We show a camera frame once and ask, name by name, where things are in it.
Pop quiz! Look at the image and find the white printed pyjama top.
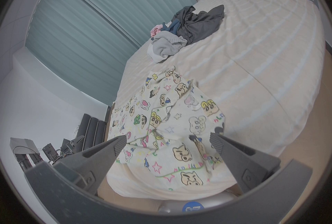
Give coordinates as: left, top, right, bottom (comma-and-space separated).
109, 66, 227, 191

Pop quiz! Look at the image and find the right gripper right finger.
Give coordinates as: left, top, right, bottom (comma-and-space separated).
210, 132, 282, 195

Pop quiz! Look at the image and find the pile of clothes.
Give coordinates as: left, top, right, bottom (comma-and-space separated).
147, 21, 188, 64

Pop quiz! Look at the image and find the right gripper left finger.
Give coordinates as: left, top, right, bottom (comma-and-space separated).
53, 135, 127, 194

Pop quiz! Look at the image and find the black garment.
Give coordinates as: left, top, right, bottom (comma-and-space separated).
174, 5, 225, 46

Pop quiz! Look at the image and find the black padded sofa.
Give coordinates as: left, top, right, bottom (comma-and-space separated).
77, 113, 110, 146

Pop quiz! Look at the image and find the bed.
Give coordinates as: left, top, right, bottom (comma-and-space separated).
105, 0, 327, 199

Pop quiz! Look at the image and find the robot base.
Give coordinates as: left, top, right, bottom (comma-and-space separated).
157, 189, 236, 216

